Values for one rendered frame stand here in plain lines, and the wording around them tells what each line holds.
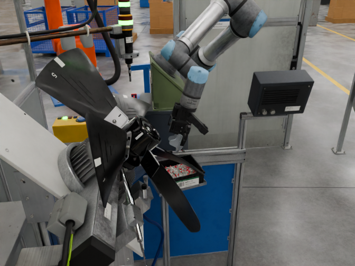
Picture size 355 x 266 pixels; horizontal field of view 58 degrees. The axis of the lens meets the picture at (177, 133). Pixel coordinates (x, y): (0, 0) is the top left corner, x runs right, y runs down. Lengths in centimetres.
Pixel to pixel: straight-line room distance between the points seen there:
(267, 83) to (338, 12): 1185
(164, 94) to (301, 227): 146
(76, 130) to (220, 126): 198
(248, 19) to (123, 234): 103
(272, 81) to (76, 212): 106
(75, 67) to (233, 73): 220
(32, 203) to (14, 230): 22
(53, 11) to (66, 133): 367
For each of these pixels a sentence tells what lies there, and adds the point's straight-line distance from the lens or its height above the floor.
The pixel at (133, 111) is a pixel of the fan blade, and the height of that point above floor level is 121.
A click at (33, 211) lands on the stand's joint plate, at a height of 100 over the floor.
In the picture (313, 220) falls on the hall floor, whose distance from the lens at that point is 270.
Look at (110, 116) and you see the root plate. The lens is 106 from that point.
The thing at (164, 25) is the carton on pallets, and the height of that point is 23.
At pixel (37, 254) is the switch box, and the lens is 125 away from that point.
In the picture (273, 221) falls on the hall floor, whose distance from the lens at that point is 260.
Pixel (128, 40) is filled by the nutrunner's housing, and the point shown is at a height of 149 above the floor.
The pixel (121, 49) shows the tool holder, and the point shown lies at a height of 147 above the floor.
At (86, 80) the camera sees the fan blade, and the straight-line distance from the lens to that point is 105.
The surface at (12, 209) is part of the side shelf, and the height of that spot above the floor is 86.
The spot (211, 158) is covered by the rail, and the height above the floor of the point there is 82.
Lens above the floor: 168
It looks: 27 degrees down
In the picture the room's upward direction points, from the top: 1 degrees counter-clockwise
